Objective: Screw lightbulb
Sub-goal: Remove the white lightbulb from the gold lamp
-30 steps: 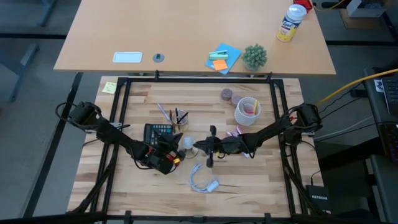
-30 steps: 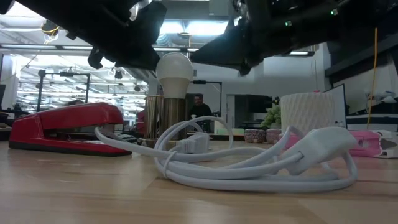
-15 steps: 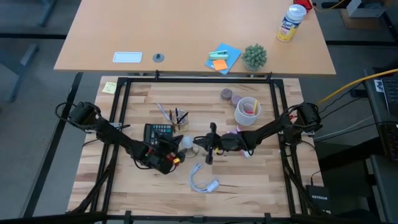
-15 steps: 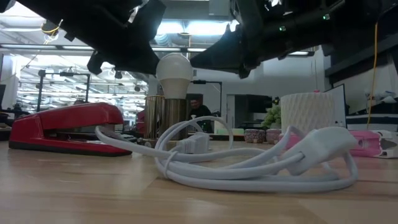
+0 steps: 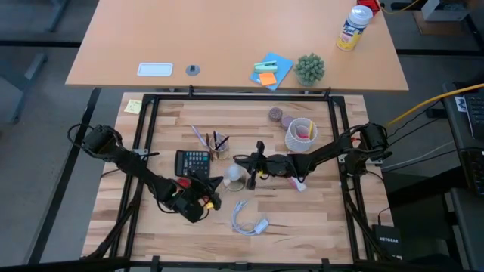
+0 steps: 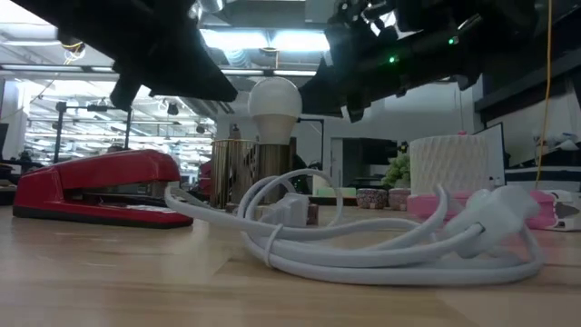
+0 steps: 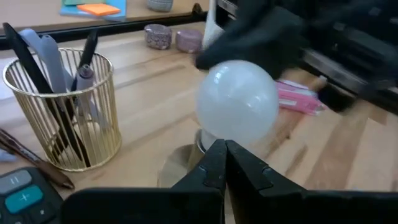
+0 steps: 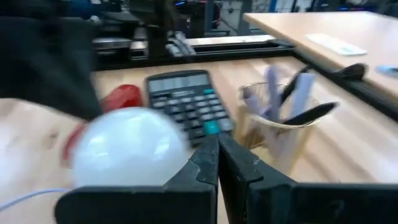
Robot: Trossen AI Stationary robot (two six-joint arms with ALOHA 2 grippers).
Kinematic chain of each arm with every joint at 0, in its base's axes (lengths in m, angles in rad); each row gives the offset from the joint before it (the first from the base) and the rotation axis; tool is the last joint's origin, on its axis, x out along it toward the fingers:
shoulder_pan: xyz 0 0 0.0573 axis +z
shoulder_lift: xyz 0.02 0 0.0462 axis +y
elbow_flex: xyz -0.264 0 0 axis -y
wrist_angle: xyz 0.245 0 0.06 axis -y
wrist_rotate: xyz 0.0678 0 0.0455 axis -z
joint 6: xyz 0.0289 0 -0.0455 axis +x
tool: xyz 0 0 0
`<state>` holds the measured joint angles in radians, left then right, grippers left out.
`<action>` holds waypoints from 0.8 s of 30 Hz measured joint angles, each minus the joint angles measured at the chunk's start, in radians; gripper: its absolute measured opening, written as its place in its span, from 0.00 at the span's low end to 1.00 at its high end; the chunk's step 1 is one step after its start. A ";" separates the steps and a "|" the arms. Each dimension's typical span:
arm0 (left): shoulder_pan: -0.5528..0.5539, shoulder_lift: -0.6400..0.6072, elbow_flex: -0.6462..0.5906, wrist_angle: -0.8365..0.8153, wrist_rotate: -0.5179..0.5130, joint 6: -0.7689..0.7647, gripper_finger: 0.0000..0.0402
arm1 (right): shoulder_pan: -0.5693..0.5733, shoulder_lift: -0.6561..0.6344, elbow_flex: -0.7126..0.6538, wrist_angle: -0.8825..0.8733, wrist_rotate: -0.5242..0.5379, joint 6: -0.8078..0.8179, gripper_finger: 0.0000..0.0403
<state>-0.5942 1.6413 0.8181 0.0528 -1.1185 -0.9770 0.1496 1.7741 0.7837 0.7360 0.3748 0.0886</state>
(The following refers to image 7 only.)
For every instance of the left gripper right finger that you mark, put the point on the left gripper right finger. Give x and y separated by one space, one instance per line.
295 205

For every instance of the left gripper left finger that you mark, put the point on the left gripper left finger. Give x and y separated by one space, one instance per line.
174 202

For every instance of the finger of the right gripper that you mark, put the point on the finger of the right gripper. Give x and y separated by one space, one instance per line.
335 96
242 43

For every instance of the white lightbulb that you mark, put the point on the white lightbulb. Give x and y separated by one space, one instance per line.
236 102

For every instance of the pink box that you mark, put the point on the pink box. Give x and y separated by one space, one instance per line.
295 98

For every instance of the blue notebook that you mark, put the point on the blue notebook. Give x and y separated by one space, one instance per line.
119 7

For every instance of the brown pen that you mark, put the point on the brown pen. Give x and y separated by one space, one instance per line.
46 169

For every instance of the orange sticky note pad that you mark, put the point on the orange sticky note pad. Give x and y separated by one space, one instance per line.
99 9

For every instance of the black calculator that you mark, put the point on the black calculator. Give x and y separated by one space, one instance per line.
25 199

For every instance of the lavender marker purple tip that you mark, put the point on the lavender marker purple tip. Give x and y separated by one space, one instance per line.
84 81

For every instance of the black pen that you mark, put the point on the black pen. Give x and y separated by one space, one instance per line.
88 46
28 65

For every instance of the beige desk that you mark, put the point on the beige desk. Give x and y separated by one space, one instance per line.
34 12

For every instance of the black metal table frame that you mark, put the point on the black metal table frame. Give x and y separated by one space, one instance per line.
109 28

